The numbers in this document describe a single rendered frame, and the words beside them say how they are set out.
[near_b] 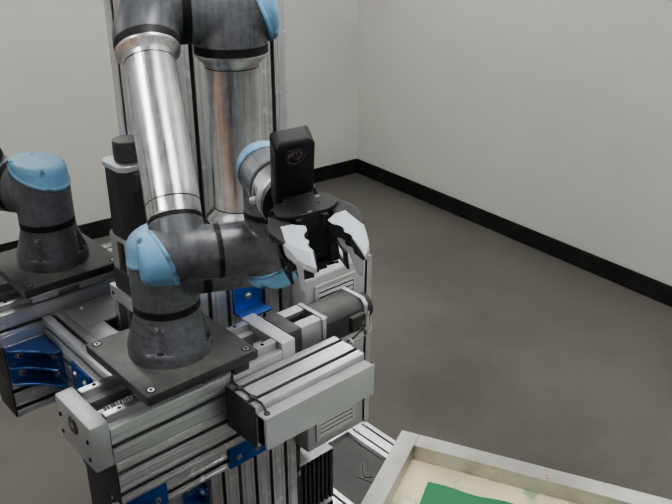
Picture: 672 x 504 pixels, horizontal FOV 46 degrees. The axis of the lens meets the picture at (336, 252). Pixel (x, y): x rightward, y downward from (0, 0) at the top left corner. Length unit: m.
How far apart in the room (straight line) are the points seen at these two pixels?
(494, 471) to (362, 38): 4.53
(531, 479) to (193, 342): 0.69
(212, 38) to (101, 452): 0.69
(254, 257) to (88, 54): 3.88
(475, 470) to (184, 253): 0.82
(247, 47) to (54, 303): 0.82
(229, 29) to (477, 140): 3.96
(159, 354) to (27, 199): 0.52
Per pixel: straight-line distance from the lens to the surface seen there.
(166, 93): 1.14
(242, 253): 1.06
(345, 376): 1.51
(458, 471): 1.64
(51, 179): 1.74
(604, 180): 4.54
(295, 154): 0.86
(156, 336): 1.38
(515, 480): 1.62
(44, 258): 1.79
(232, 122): 1.27
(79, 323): 1.76
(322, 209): 0.86
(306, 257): 0.78
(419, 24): 5.35
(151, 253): 1.04
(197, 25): 1.22
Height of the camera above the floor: 2.01
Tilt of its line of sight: 25 degrees down
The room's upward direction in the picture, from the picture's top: straight up
